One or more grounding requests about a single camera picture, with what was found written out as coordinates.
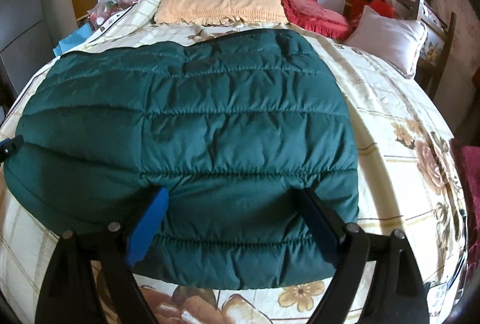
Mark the wooden chair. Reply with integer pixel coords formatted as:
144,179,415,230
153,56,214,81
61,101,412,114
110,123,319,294
392,0,456,99

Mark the red heart cushion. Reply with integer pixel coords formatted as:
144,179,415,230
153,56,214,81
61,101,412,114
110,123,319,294
281,0,351,41

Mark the dark green quilted jacket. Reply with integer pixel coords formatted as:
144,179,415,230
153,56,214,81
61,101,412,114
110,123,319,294
4,29,359,290

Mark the white pillow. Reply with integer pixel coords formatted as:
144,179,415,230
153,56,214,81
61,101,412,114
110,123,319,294
345,6,427,80

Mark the maroon velvet blanket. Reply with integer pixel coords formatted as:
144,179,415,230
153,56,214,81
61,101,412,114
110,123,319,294
450,139,480,283

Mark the blue paper bag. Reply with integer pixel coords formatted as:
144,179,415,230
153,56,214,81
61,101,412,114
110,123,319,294
53,23,93,57

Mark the grey refrigerator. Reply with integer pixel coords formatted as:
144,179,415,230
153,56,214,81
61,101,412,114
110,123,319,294
0,0,54,97

